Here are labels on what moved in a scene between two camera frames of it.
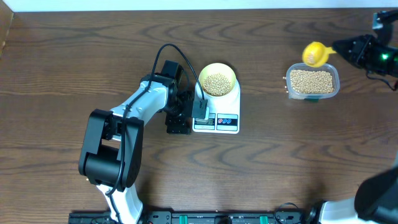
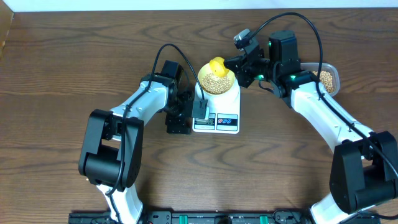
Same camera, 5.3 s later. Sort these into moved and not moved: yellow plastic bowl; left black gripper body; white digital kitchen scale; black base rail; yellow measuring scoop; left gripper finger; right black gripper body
Moved: yellow measuring scoop; white digital kitchen scale; right black gripper body
Not moved: left black gripper body; yellow plastic bowl; left gripper finger; black base rail
